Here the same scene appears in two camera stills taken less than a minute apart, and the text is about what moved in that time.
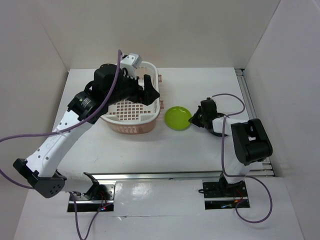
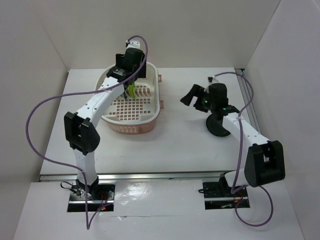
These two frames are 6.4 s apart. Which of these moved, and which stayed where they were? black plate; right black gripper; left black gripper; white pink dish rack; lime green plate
Moved: left black gripper; right black gripper; lime green plate
Stayed: black plate; white pink dish rack
